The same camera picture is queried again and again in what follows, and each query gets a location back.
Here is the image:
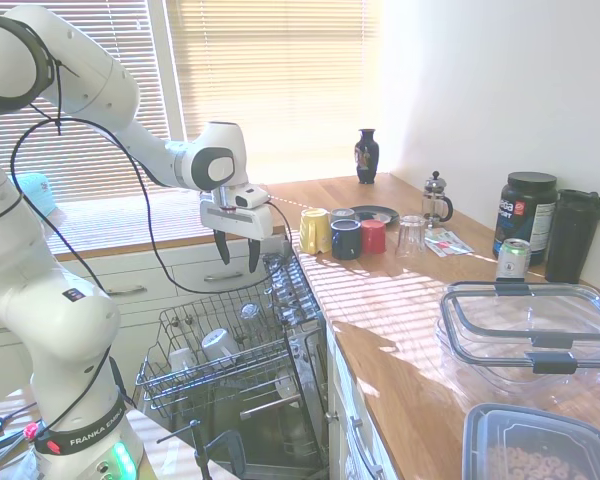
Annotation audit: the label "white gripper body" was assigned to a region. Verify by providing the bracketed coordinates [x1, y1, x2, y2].
[199, 192, 275, 242]

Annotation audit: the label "white drink can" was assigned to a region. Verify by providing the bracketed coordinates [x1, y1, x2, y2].
[495, 237, 532, 284]

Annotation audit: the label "dark blue painted vase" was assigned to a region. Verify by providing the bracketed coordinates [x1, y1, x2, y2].
[354, 128, 381, 186]

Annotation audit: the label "black shaker bottle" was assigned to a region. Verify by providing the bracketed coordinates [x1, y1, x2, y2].
[544, 188, 600, 285]

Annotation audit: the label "grey lidded cereal container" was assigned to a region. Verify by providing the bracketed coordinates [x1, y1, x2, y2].
[461, 401, 600, 480]

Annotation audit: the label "clear glass tumbler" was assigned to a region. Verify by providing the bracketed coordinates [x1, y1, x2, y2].
[395, 214, 427, 261]

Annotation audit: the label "teal baseball cap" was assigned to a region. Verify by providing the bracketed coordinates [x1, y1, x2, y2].
[13, 171, 59, 219]

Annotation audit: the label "white cup in lower rack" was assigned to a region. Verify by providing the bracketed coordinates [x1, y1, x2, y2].
[274, 368, 300, 400]

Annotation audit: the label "black dishwasher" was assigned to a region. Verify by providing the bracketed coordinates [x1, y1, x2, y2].
[139, 234, 332, 480]

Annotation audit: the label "clear container with clip lid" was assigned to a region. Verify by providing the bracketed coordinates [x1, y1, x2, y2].
[433, 319, 600, 417]
[439, 280, 600, 352]

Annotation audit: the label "grey wire dish rack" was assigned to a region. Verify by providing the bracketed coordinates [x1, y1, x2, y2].
[134, 252, 327, 419]

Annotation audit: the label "black protein powder tub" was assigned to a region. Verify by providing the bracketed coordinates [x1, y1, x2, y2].
[491, 171, 559, 267]

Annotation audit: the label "dark round plate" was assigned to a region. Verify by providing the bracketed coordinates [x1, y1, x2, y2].
[349, 204, 401, 228]

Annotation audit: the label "glass French press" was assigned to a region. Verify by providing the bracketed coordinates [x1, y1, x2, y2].
[421, 170, 454, 229]

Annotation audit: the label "narrow window blind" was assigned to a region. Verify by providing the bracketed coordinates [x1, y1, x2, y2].
[28, 0, 174, 206]

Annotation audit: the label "clear drinking glass in rack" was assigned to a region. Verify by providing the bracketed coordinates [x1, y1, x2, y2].
[238, 301, 262, 334]

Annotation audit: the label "yellow ribbed mug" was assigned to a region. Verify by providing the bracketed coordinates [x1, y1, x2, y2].
[299, 207, 332, 256]

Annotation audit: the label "red mug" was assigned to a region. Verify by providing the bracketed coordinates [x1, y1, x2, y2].
[360, 219, 388, 256]

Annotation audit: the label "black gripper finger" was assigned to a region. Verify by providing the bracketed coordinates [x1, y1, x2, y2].
[213, 228, 232, 266]
[246, 238, 262, 274]

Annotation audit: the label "wide window blind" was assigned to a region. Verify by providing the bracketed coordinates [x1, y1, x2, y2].
[166, 0, 382, 185]

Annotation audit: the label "black clamp stand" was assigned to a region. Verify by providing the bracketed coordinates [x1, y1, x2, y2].
[156, 418, 247, 480]

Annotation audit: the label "plain dark blue mug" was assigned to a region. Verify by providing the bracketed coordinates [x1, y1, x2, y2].
[330, 219, 364, 262]

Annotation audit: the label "large white mug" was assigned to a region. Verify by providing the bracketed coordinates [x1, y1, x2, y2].
[200, 327, 242, 367]

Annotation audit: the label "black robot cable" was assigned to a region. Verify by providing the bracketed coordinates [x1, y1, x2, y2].
[9, 4, 294, 296]

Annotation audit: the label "paper sachet packets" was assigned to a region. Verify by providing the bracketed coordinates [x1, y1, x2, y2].
[424, 227, 475, 258]

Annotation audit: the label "small white mug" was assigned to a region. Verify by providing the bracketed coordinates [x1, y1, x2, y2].
[168, 346, 199, 374]

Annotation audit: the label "metal cabinet handle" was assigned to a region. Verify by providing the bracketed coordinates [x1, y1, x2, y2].
[346, 416, 385, 480]

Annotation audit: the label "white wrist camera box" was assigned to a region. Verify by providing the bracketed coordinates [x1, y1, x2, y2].
[233, 183, 272, 210]

